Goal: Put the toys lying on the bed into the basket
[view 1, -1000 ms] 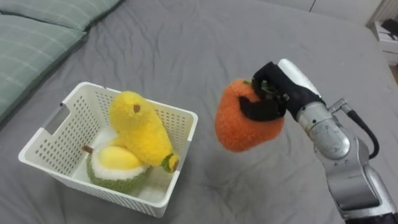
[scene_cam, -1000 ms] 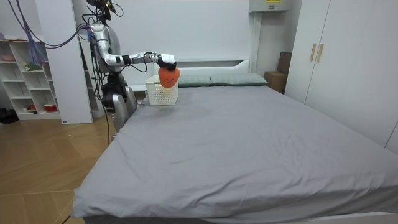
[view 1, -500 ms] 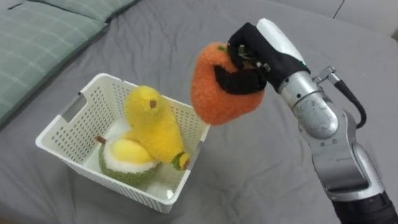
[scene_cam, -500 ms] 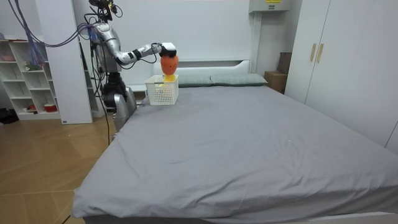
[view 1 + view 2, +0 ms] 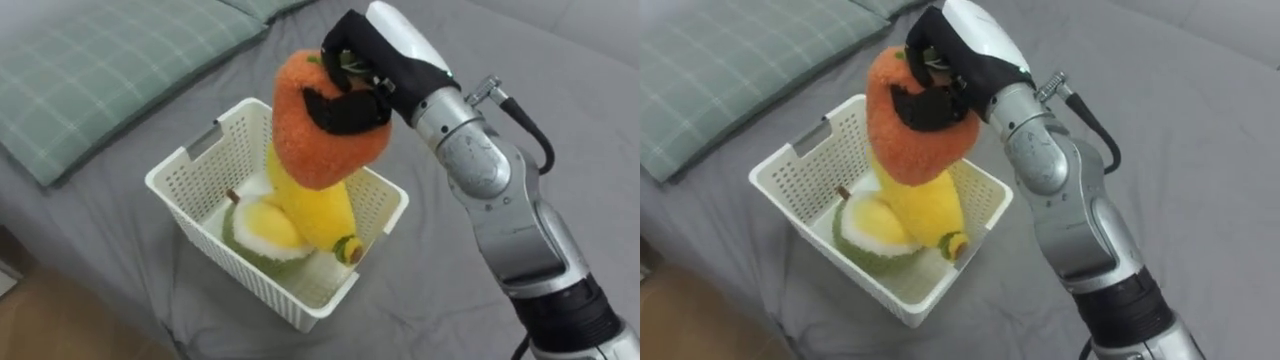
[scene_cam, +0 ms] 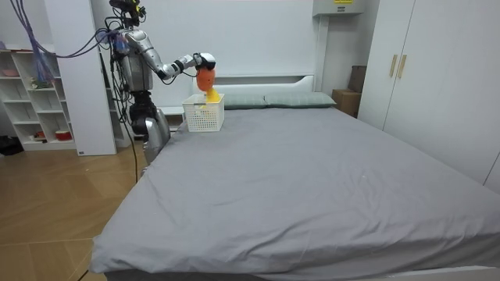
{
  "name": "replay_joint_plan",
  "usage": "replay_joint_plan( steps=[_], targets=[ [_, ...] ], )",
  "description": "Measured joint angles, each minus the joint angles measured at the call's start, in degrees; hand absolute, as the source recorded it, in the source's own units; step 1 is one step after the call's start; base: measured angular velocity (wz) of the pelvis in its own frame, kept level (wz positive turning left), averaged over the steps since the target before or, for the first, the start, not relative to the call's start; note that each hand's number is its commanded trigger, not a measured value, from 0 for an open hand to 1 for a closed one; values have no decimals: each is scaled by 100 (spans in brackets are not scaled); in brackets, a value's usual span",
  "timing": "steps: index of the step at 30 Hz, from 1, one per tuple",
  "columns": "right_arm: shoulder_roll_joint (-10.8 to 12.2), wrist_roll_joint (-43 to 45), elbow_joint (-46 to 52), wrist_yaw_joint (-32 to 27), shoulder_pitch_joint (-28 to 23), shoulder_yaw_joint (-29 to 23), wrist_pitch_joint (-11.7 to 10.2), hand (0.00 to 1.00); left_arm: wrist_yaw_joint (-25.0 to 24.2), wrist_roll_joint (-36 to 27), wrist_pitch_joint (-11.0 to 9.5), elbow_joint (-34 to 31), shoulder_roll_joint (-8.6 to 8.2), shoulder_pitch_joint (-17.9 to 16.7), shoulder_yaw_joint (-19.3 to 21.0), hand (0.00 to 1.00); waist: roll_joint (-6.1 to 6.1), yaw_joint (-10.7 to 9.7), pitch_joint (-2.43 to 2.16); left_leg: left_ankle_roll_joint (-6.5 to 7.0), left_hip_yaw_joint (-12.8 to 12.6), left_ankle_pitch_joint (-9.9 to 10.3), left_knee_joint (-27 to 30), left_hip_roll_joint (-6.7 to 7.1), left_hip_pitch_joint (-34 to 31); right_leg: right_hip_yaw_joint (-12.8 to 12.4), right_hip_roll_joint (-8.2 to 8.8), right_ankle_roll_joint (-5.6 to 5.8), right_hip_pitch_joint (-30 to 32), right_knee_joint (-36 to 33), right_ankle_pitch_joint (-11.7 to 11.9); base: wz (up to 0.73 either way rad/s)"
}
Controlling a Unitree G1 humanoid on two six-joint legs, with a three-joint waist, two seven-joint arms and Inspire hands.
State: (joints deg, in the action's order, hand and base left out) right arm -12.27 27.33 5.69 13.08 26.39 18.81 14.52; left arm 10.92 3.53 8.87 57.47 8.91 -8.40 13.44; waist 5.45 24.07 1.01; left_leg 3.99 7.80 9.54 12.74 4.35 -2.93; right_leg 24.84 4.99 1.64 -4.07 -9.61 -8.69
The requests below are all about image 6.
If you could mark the robot body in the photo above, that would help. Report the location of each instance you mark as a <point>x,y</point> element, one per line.
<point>136,74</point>

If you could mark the red bowl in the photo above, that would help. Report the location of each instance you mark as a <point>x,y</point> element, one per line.
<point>63,136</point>

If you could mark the grey bed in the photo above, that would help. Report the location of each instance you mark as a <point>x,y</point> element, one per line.
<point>293,175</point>

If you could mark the white perforated plastic basket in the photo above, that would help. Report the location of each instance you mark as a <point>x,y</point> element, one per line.
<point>203,117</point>

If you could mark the pink bowl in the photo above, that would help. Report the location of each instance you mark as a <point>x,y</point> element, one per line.
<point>10,73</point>

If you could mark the tall white cabinet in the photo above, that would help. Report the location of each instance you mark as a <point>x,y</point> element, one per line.
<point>86,97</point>

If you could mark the yellow banana soft toy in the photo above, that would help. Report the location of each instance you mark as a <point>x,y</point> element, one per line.
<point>213,97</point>

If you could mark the white open shelf unit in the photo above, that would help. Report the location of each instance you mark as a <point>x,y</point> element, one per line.
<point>35,105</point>

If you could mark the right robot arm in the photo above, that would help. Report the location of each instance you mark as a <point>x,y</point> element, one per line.
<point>146,48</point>

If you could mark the orange carrot soft toy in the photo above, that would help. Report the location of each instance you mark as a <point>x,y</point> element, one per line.
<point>205,80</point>

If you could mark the brown cardboard box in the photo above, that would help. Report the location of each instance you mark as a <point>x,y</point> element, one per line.
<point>345,102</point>

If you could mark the robot legs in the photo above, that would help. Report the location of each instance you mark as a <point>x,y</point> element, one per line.
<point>154,132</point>

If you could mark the white wardrobe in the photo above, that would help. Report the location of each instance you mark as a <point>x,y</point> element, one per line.
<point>429,78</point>

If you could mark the black bag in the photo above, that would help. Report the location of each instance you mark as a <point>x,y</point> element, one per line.
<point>9,146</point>

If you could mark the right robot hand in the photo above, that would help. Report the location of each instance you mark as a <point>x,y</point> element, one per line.
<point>207,60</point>

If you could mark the grey wall electrical box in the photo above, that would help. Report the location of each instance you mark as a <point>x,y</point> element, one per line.
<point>338,7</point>

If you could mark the white nightstand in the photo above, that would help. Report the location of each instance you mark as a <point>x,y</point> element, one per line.
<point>173,115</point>

